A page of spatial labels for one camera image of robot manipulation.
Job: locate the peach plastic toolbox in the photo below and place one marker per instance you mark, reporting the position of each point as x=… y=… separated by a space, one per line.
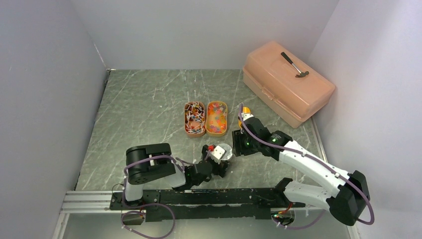
x=273 y=80

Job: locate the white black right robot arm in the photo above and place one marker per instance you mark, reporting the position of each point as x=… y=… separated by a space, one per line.
x=345 y=195

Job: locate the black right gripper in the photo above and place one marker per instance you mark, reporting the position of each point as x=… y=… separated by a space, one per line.
x=239 y=148

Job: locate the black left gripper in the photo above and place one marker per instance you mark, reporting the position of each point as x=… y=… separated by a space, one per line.
x=219 y=171

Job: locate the pink oval lollipop tray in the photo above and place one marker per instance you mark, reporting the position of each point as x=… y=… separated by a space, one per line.
x=194 y=119

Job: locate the aluminium frame rail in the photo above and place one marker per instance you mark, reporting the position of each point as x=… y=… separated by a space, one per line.
x=86 y=202

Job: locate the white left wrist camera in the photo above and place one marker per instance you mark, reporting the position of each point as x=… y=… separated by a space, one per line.
x=217 y=154

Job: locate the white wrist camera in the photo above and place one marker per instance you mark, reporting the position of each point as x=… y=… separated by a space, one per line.
x=217 y=154
x=245 y=116

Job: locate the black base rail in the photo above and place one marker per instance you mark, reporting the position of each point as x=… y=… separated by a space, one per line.
x=258 y=203

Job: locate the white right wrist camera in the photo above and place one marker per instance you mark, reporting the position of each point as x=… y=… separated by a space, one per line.
x=245 y=116

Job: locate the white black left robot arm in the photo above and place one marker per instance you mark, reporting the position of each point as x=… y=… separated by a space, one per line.
x=147 y=163

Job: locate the black handled hammer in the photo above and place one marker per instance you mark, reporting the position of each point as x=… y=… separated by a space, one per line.
x=300 y=74

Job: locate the yellow oval gummy tray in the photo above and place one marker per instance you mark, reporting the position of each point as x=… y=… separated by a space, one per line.
x=216 y=119

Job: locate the round metal jar lid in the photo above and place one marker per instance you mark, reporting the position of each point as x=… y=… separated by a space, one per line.
x=228 y=154

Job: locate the yellow plastic scoop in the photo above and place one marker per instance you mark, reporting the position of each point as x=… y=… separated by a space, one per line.
x=245 y=110

